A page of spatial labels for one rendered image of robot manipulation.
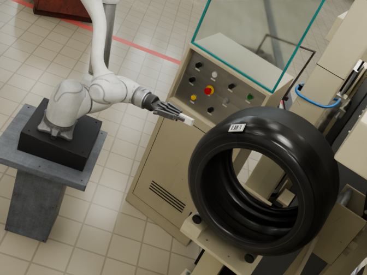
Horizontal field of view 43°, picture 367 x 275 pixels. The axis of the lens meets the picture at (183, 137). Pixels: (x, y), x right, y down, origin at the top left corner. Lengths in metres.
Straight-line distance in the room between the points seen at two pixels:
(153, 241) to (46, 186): 0.90
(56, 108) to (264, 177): 1.07
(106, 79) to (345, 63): 0.97
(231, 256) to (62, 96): 1.10
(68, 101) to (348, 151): 1.41
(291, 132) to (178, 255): 1.62
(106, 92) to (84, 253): 1.30
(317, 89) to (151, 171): 1.42
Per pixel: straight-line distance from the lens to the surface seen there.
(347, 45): 1.99
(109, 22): 2.41
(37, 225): 2.87
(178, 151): 2.91
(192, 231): 2.14
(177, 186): 3.02
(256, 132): 1.76
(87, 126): 2.60
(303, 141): 1.79
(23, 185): 2.69
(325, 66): 2.02
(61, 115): 2.40
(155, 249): 3.14
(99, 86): 1.94
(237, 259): 2.18
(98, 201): 3.28
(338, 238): 2.23
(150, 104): 2.05
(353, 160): 1.44
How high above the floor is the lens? 2.28
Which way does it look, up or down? 33 degrees down
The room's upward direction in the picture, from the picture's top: 25 degrees clockwise
